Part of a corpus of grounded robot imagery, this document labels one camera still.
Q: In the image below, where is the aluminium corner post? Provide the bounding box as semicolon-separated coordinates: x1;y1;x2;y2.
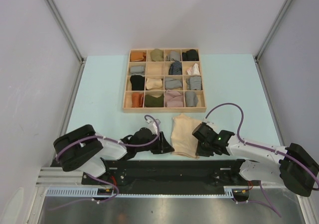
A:
254;0;302;63
36;0;87;65

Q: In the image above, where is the navy striped rolled underwear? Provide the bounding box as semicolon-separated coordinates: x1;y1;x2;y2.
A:
168;61;182;75

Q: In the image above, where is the pink white rolled underwear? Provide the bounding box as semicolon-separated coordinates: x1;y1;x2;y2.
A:
186;63;200;75

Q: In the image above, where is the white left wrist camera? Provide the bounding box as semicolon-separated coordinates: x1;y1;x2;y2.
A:
146;119;160;135

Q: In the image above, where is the white slotted cable duct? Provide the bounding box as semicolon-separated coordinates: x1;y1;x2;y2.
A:
45;187;248;199

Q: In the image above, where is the orange rolled underwear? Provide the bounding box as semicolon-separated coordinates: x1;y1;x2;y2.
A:
130;51;147;62

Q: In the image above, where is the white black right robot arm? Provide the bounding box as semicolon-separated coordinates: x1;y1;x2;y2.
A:
192;122;319;197

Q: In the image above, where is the peach rolled underwear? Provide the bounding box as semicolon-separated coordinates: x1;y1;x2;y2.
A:
146;78;162;90

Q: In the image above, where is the black rolled underwear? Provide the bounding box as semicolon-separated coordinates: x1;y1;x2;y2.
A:
182;49;199;61

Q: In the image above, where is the wooden grid organizer tray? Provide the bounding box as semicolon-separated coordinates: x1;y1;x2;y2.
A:
123;48;207;113

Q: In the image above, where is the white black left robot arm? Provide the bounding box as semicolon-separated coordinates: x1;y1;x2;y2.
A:
53;123;174;184

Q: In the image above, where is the aluminium corner post right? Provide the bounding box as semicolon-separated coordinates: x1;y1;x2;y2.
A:
254;0;302;63

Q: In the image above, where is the grey striped rolled underwear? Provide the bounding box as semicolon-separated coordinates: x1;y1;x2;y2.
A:
186;76;202;90

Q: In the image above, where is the aluminium frame profile front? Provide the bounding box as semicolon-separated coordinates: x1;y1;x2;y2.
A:
34;166;310;189

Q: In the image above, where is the olive rolled underwear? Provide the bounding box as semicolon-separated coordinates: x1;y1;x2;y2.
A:
150;49;164;62

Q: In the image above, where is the orange and cream underwear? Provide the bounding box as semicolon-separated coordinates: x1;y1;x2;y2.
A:
131;92;144;108

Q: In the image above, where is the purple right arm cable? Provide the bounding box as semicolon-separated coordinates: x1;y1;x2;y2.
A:
205;103;319;219

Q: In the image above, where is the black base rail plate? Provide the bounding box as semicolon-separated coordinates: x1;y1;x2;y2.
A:
51;159;292;196

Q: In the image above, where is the dark green rolled underwear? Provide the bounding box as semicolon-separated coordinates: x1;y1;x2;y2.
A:
144;94;164;108

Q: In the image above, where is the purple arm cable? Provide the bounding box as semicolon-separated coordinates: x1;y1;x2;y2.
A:
55;114;161;211
205;103;319;219

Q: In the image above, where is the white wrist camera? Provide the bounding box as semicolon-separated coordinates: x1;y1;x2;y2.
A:
146;119;160;135
202;119;214;125

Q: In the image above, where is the grey rolled underwear left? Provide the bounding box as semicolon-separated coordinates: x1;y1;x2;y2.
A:
129;65;145;76

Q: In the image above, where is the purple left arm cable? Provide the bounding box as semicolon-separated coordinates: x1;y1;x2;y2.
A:
55;114;161;211

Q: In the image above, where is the grey rolled underwear top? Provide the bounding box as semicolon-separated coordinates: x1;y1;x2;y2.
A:
166;51;181;61

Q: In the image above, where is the peach underwear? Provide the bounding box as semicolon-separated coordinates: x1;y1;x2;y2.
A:
171;113;201;159
146;78;162;90

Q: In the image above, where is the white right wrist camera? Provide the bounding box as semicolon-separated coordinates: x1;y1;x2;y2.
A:
202;119;214;125

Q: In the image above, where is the aluminium corner post left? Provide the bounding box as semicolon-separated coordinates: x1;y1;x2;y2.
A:
36;0;87;65

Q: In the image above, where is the grey rolled underwear middle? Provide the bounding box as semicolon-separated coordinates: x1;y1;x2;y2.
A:
164;78;182;90

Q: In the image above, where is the grey rolled underwear bottom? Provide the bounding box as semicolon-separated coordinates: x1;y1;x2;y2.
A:
185;91;198;107

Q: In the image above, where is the black garment pile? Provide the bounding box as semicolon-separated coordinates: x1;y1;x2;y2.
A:
130;75;145;91

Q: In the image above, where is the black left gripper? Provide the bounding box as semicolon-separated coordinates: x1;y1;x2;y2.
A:
136;131;174;154

